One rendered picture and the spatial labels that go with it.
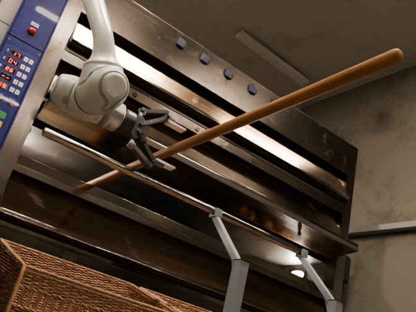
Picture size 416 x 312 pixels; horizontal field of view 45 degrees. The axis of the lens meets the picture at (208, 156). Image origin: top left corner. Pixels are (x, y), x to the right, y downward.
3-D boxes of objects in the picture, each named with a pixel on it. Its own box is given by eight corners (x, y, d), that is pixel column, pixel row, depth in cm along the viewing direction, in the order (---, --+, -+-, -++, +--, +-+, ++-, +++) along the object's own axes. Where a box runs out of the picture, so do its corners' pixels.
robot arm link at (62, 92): (89, 128, 148) (105, 124, 136) (40, 104, 140) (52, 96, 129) (103, 96, 150) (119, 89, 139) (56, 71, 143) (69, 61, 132)
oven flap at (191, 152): (46, 96, 201) (56, 65, 215) (338, 244, 284) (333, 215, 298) (51, 90, 198) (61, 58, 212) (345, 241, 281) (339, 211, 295)
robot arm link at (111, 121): (91, 127, 146) (109, 137, 149) (104, 119, 139) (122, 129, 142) (101, 101, 150) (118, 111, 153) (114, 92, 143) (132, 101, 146)
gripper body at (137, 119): (118, 110, 152) (143, 124, 156) (109, 134, 148) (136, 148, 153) (129, 103, 146) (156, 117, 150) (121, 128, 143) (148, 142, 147)
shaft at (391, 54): (405, 64, 94) (406, 51, 95) (395, 56, 93) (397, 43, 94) (72, 197, 229) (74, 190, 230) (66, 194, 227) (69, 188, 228)
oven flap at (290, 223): (53, 96, 188) (34, 117, 202) (358, 251, 271) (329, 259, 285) (55, 91, 189) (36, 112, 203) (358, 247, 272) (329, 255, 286)
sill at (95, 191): (11, 165, 194) (15, 156, 195) (324, 297, 277) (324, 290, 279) (15, 162, 189) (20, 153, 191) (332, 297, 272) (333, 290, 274)
